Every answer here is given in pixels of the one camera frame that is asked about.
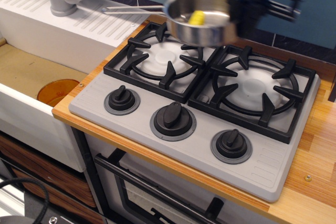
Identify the white toy sink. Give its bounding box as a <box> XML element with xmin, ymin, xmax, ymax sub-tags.
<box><xmin>1</xmin><ymin>0</ymin><xmax>147</xmax><ymax>172</ymax></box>

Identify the oven door with black handle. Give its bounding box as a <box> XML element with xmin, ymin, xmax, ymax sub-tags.
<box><xmin>93</xmin><ymin>148</ymin><xmax>237</xmax><ymax>224</ymax></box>

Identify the black left burner grate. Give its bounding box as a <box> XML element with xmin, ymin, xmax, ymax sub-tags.
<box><xmin>103</xmin><ymin>22</ymin><xmax>220</xmax><ymax>103</ymax></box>

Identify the black burner grate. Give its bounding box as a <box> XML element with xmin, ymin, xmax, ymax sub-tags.
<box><xmin>188</xmin><ymin>46</ymin><xmax>320</xmax><ymax>144</ymax></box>
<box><xmin>103</xmin><ymin>22</ymin><xmax>220</xmax><ymax>103</ymax></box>

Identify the black right stove knob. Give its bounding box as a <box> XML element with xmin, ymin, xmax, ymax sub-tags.
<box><xmin>211</xmin><ymin>129</ymin><xmax>253</xmax><ymax>165</ymax></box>

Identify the black right burner grate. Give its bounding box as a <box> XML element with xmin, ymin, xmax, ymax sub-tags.
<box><xmin>188</xmin><ymin>46</ymin><xmax>320</xmax><ymax>144</ymax></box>

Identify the steel pan with wire handle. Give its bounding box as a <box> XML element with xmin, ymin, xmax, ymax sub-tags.
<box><xmin>101</xmin><ymin>0</ymin><xmax>238</xmax><ymax>47</ymax></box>

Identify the black stove knob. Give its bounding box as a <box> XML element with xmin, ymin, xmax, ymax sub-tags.
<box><xmin>211</xmin><ymin>129</ymin><xmax>253</xmax><ymax>165</ymax></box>
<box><xmin>150</xmin><ymin>102</ymin><xmax>197</xmax><ymax>142</ymax></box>
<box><xmin>103</xmin><ymin>85</ymin><xmax>141</xmax><ymax>116</ymax></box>

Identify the grey toy stove top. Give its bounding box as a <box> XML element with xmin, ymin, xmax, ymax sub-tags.
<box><xmin>68</xmin><ymin>45</ymin><xmax>321</xmax><ymax>204</ymax></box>

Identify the orange translucent plate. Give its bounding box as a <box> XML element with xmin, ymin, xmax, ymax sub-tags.
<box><xmin>37</xmin><ymin>79</ymin><xmax>79</xmax><ymax>107</ymax></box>

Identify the lower wooden drawer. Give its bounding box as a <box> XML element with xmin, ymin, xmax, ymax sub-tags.
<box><xmin>12</xmin><ymin>168</ymin><xmax>104</xmax><ymax>224</ymax></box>

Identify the black left stove knob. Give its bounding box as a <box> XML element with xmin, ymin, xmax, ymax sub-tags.
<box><xmin>103</xmin><ymin>85</ymin><xmax>141</xmax><ymax>116</ymax></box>

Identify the black braided cable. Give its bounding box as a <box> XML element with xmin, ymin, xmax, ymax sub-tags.
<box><xmin>0</xmin><ymin>178</ymin><xmax>50</xmax><ymax>221</ymax></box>

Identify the upper wooden drawer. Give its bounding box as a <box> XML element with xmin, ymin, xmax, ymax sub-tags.
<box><xmin>1</xmin><ymin>134</ymin><xmax>92</xmax><ymax>201</ymax></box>

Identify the yellow toy fry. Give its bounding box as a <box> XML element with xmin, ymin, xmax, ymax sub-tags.
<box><xmin>188</xmin><ymin>10</ymin><xmax>205</xmax><ymax>25</ymax></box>

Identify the black middle stove knob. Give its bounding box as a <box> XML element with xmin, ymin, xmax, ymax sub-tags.
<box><xmin>150</xmin><ymin>102</ymin><xmax>197</xmax><ymax>142</ymax></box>

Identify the wooden drawer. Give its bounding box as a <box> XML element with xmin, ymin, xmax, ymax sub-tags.
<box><xmin>1</xmin><ymin>134</ymin><xmax>92</xmax><ymax>201</ymax></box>
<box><xmin>12</xmin><ymin>168</ymin><xmax>104</xmax><ymax>224</ymax></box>

